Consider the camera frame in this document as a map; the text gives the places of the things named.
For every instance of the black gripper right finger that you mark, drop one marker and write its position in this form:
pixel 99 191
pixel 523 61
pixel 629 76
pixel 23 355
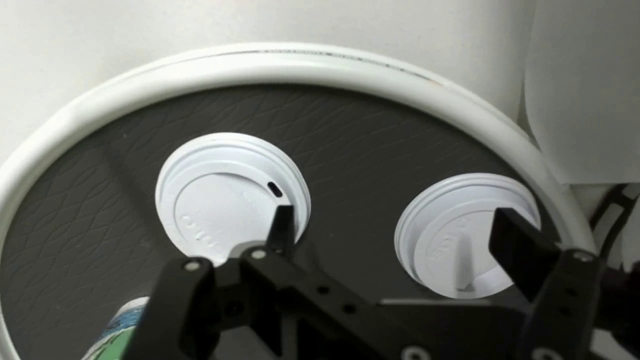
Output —
pixel 561 300

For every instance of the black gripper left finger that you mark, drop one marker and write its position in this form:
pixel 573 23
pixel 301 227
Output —
pixel 221 306

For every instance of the white plastic cup lid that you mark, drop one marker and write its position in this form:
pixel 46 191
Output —
pixel 453 227
pixel 221 201

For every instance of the round black tray white rim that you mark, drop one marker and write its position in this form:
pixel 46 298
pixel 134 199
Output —
pixel 367 147

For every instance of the patterned paper coffee cup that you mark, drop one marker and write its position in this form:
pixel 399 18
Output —
pixel 116 333

